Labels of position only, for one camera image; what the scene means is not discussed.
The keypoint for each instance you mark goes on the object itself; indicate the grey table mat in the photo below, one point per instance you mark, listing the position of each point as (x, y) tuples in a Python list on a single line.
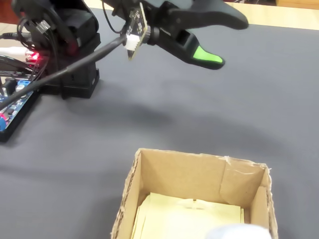
[(224, 112)]

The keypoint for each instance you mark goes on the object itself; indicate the blue circuit board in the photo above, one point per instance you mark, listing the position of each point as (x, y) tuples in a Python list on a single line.
[(17, 110)]

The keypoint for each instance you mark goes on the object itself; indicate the bare wrist camera board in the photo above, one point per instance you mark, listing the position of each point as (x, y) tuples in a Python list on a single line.
[(137, 27)]

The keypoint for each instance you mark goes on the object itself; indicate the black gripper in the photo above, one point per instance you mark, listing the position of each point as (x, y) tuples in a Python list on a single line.
[(162, 22)]

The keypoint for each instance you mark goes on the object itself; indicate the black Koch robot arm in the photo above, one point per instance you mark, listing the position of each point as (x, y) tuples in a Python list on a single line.
[(79, 74)]

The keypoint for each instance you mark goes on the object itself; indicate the white yarn-wrapped block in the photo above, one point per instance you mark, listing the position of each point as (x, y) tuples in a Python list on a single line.
[(236, 232)]

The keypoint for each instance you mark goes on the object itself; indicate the open cardboard box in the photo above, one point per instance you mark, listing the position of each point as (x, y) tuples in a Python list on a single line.
[(189, 179)]

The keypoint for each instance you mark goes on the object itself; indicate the pale yellow paper sheets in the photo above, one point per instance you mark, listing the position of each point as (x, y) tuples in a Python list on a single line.
[(174, 216)]

